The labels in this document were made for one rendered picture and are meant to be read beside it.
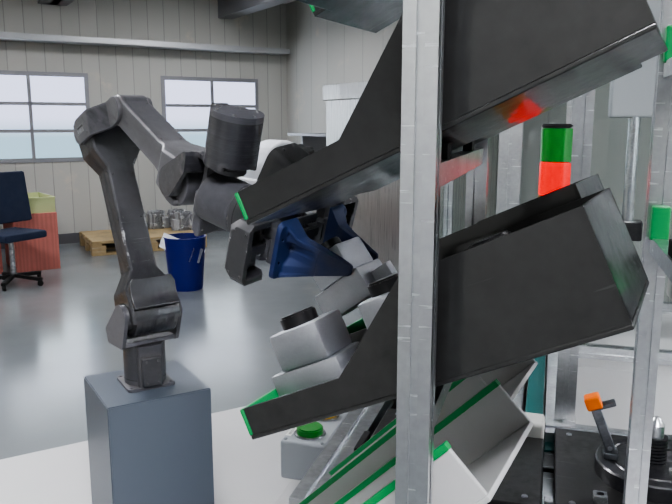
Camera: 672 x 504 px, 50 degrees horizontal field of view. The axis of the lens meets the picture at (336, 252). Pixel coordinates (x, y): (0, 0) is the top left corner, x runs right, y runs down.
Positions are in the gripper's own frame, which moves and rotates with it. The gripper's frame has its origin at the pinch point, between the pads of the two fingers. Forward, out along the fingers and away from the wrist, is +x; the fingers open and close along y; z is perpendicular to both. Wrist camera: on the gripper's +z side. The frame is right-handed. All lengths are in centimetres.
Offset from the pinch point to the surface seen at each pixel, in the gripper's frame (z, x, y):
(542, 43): 24.7, 19.7, -17.3
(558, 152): 7.3, 5.9, 47.4
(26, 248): -289, -525, 332
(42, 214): -258, -528, 350
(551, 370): -36, 12, 68
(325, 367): -1.4, 10.6, -16.4
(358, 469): -15.7, 11.6, -7.5
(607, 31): 26.1, 22.8, -16.9
